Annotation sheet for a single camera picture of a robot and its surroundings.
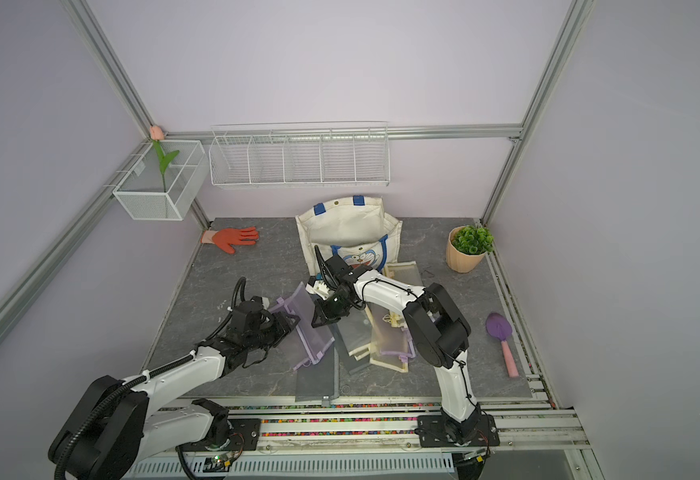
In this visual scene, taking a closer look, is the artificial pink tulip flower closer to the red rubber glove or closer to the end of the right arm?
the red rubber glove

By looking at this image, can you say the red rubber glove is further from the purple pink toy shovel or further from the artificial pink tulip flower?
the purple pink toy shovel

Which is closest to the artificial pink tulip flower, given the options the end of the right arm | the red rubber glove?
the red rubber glove

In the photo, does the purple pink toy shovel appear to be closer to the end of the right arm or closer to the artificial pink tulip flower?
the end of the right arm
